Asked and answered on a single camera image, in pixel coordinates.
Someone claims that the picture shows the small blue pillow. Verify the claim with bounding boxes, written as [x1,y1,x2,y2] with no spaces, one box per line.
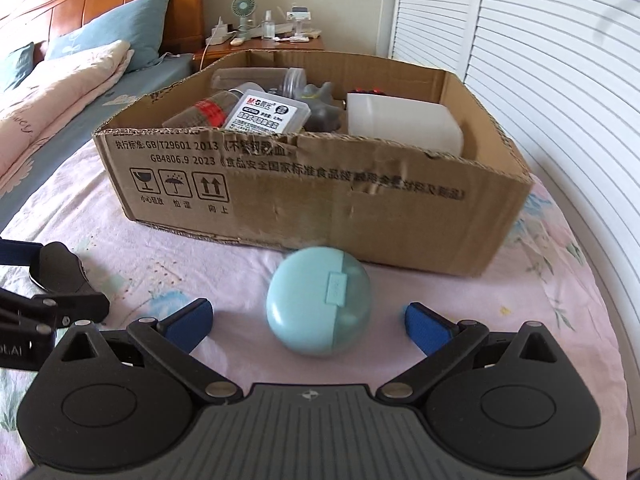
[0,41,36,93]

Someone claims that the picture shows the grey toy figure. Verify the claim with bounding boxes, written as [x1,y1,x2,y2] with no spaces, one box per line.
[300,81,348,133]

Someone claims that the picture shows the pink floral bedsheet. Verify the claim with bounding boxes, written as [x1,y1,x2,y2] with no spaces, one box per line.
[0,130,631,480]

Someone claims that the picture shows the brown bottle red label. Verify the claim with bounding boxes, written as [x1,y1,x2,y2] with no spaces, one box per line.
[161,91,243,130]

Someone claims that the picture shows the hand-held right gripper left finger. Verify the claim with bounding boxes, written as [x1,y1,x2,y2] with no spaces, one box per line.
[50,297,241,406]

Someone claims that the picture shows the wooden nightstand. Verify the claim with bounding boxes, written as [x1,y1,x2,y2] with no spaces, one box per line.
[192,35,326,71]

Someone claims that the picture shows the cardboard box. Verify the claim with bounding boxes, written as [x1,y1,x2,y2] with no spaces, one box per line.
[91,49,533,278]

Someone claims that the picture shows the white louvered wardrobe doors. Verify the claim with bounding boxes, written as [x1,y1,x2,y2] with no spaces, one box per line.
[387,0,640,311]

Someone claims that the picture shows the green desk fan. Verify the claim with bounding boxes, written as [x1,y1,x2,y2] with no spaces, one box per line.
[231,0,256,41]

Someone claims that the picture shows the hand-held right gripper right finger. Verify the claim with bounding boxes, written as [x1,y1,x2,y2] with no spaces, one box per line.
[375,302,573,406]

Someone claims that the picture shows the large blue pillow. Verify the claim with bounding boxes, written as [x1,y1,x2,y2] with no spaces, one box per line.
[44,0,173,72]

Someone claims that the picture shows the teal round case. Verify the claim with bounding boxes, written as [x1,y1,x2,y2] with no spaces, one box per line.
[266,245,372,357]

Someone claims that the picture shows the white plastic box green label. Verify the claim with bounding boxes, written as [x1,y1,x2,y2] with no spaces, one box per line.
[346,92,463,157]

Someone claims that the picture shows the pink quilt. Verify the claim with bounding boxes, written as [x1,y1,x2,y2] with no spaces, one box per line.
[0,40,136,191]

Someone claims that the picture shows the blue-grey bed sheet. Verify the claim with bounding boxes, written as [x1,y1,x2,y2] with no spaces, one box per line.
[0,52,196,231]

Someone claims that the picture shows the white phone stand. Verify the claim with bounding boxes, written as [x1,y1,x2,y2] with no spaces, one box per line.
[286,6,313,41]

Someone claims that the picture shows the white cable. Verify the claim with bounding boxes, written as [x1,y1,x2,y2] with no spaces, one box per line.
[159,42,211,71]

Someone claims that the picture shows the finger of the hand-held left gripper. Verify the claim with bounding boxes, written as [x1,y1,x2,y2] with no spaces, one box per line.
[0,285,111,343]
[0,239,46,267]

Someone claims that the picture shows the clear ribbed cylinder container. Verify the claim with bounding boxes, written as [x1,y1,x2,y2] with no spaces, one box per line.
[277,67,307,98]

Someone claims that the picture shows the clear box grey label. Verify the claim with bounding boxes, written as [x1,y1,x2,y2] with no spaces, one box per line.
[222,89,312,135]

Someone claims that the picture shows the white power strip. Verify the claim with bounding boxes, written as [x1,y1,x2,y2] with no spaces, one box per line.
[207,17,236,46]

